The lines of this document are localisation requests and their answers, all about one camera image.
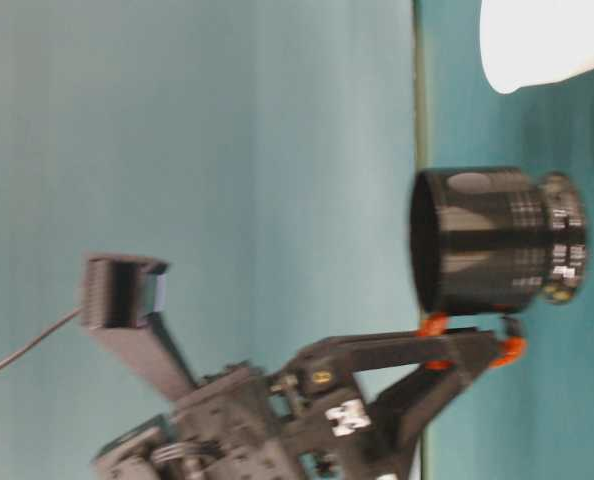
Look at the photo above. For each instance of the blue-green table cloth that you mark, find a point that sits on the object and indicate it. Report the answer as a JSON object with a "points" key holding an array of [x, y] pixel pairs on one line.
{"points": [[527, 425]]}

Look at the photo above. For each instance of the wrist camera with bar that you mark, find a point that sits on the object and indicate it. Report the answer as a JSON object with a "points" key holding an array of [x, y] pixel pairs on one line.
{"points": [[122, 295]]}

